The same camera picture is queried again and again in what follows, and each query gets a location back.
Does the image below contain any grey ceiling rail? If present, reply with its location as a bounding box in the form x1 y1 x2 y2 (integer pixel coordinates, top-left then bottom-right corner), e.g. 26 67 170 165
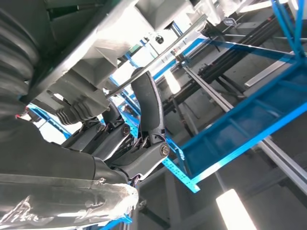
183 65 307 196

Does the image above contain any white ceiling light panel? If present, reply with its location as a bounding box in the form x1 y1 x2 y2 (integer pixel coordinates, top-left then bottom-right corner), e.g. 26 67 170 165
163 69 181 95
216 189 257 230

